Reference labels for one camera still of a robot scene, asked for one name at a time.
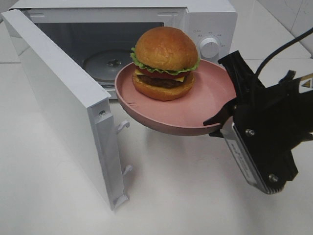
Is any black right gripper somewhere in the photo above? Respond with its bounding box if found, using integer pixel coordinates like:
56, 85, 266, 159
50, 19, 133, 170
203, 51, 313, 181

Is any pink round plate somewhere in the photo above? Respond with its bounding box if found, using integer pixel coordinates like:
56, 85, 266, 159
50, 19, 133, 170
115, 60, 236, 136

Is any burger with lettuce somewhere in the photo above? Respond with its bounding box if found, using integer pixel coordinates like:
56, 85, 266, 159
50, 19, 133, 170
130, 26, 200, 101

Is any white microwave door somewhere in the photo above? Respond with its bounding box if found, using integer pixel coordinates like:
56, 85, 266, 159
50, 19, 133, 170
2, 10, 132, 209

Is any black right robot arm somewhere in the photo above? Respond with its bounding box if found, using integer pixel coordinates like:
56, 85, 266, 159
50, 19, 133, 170
204, 51, 313, 184

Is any upper white microwave knob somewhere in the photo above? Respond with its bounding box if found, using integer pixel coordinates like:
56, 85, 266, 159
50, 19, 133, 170
199, 36, 220, 59

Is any white microwave oven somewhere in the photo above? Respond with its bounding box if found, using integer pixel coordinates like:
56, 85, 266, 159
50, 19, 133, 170
5, 0, 238, 69

